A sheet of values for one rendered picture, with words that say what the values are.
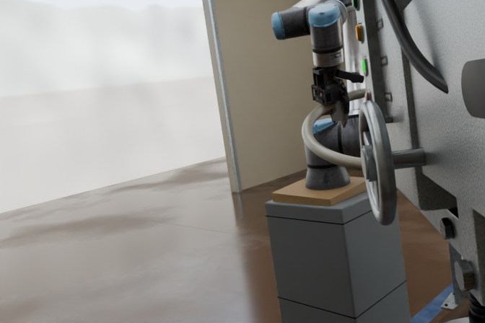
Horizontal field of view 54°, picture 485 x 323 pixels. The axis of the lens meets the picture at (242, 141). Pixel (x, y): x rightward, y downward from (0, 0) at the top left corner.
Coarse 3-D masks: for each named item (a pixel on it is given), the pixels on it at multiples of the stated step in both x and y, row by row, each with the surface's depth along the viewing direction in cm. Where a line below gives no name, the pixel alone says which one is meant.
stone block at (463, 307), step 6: (468, 300) 118; (456, 306) 126; (462, 306) 118; (468, 306) 111; (450, 312) 126; (456, 312) 118; (462, 312) 111; (444, 318) 126; (450, 318) 118; (456, 318) 111
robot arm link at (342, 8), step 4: (328, 0) 151; (332, 0) 149; (336, 0) 149; (316, 4) 149; (320, 4) 148; (336, 4) 146; (340, 4) 147; (308, 8) 149; (312, 8) 148; (340, 8) 145; (344, 8) 149; (308, 12) 148; (344, 12) 147; (344, 16) 146; (344, 20) 147; (308, 24) 148; (308, 28) 149
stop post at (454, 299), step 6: (450, 246) 260; (450, 252) 260; (456, 252) 258; (450, 258) 261; (456, 258) 259; (450, 264) 261; (456, 282) 261; (456, 288) 261; (450, 294) 275; (456, 294) 262; (462, 294) 260; (468, 294) 258; (450, 300) 268; (456, 300) 262; (462, 300) 260; (444, 306) 262; (450, 306) 261
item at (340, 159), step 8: (352, 96) 151; (360, 96) 151; (320, 104) 148; (312, 112) 143; (320, 112) 145; (312, 120) 139; (304, 128) 135; (312, 128) 137; (304, 136) 132; (312, 136) 130; (312, 144) 126; (320, 144) 125; (320, 152) 123; (328, 152) 121; (336, 152) 120; (328, 160) 121; (336, 160) 118; (344, 160) 117; (352, 160) 116; (360, 160) 115; (352, 168) 116; (360, 168) 115
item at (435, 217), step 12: (432, 216) 72; (444, 216) 66; (456, 216) 60; (444, 228) 63; (456, 228) 61; (456, 240) 61; (456, 264) 50; (468, 264) 49; (456, 276) 50; (468, 276) 48; (468, 288) 48
